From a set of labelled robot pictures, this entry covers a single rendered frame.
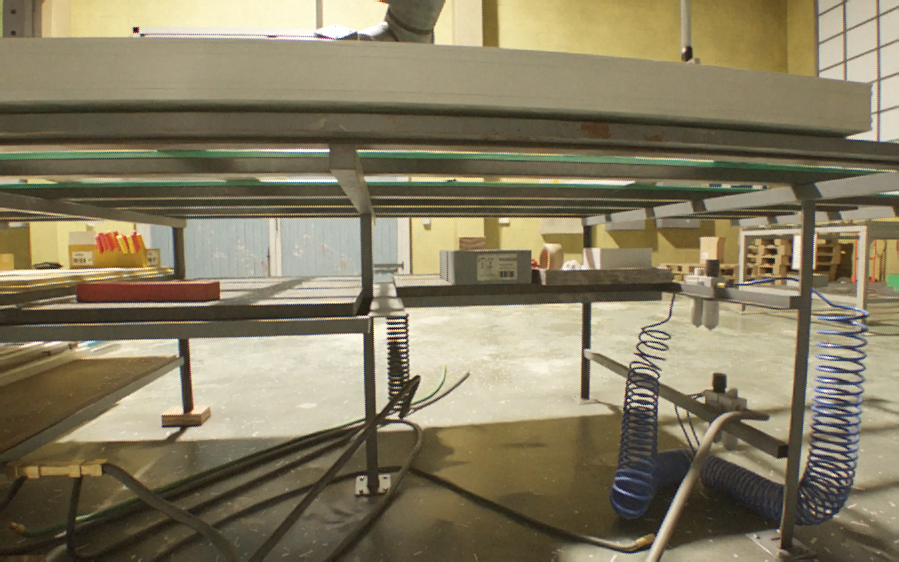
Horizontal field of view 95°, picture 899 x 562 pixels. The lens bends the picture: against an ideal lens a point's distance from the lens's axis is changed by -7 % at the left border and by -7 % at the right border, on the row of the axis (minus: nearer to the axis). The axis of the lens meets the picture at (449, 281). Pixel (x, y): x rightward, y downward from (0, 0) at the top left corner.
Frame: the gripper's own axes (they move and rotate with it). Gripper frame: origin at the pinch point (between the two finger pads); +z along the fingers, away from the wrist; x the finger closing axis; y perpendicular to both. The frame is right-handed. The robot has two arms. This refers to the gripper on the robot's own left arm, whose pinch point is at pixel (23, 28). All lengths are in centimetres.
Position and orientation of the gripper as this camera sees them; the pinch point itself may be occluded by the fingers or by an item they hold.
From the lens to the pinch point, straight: 74.0
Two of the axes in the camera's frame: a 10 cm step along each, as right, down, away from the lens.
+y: -9.9, 0.2, -1.4
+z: 0.1, 10.0, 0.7
